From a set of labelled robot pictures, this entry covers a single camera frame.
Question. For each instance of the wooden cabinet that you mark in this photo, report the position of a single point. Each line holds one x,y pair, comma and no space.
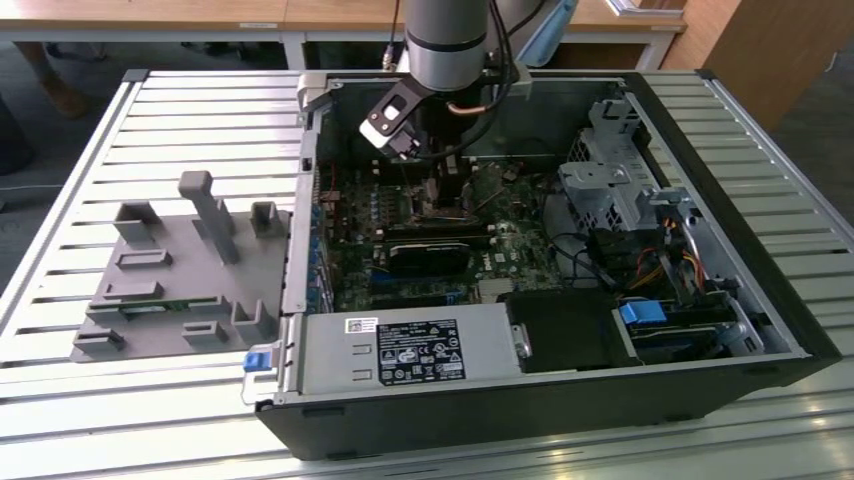
768,60

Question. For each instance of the CPU socket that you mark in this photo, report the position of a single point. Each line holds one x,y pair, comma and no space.
419,207

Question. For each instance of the blue case latch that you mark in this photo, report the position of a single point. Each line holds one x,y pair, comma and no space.
257,362

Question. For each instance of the black RAM slot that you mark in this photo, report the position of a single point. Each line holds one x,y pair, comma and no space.
434,226
395,181
434,241
395,171
434,236
395,176
395,166
434,231

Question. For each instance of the white document tray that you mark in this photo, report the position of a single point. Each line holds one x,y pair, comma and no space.
626,4

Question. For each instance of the green motherboard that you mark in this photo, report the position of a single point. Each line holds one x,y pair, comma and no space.
521,235

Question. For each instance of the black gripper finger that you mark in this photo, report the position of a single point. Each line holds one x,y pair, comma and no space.
437,190
457,192

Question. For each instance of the silver disk bay cage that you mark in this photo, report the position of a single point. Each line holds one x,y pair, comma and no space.
594,175

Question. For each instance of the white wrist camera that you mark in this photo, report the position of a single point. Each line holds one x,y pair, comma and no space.
387,120

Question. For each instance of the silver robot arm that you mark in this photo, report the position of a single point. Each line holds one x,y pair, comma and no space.
447,50

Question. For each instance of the silver chipset heatsink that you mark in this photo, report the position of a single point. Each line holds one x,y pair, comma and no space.
497,290

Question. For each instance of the brown wooden leg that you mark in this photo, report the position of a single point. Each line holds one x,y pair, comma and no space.
54,85

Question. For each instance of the pale blue teach pendant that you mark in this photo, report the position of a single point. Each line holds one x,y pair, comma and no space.
548,35

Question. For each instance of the black PC case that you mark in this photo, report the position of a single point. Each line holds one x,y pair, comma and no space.
534,415

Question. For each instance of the green RAM stick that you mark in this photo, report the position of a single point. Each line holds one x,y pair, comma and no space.
174,305

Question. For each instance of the grey parts rack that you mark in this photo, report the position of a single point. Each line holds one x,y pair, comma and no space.
187,280

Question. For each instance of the blue disk carrier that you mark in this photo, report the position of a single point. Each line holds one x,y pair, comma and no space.
644,315

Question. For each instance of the silver power supply unit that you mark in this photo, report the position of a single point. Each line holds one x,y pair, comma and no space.
487,340

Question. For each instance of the black expansion slot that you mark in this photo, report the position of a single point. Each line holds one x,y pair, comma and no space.
401,301

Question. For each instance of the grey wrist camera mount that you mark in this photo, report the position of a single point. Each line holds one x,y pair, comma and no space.
523,82

